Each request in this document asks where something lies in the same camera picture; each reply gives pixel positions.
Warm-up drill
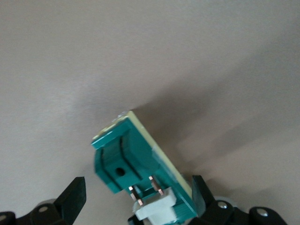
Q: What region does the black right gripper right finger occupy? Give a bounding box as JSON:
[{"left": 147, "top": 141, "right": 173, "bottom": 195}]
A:
[{"left": 185, "top": 175, "right": 289, "bottom": 225}]

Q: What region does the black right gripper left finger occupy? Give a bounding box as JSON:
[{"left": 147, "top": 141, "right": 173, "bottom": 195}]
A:
[{"left": 0, "top": 176, "right": 87, "bottom": 225}]

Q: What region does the green load switch white handle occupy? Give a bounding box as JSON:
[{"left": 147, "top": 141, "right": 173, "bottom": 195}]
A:
[{"left": 90, "top": 110, "right": 199, "bottom": 223}]

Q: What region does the brown table cover sheet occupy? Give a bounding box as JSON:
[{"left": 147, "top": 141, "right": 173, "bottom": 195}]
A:
[{"left": 0, "top": 0, "right": 300, "bottom": 225}]

